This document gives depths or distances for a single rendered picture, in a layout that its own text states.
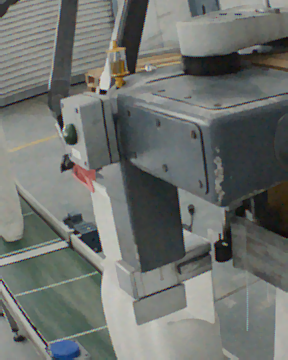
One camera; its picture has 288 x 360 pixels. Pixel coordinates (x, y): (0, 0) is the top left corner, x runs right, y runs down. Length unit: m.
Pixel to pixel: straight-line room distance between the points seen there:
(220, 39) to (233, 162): 0.24
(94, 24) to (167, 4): 1.35
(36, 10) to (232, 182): 8.01
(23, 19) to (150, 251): 7.74
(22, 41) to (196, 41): 7.74
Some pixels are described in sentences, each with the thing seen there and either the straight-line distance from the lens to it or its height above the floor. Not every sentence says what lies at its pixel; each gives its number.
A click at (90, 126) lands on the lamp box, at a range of 0.79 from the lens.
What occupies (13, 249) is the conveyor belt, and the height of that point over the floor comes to 0.38.
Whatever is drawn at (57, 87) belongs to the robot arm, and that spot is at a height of 1.23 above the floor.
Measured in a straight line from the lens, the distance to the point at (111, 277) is 1.43.
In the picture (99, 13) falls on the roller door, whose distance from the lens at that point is 8.92.
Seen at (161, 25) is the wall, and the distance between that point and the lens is 9.46.
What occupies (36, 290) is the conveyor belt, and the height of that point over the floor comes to 0.38.
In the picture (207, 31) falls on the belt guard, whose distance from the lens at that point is 0.81.
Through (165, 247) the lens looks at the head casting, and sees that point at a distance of 0.89.
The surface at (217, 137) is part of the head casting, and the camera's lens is 0.62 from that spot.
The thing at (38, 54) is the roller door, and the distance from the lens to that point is 8.61.
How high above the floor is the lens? 1.49
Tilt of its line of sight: 18 degrees down
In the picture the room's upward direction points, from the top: 9 degrees counter-clockwise
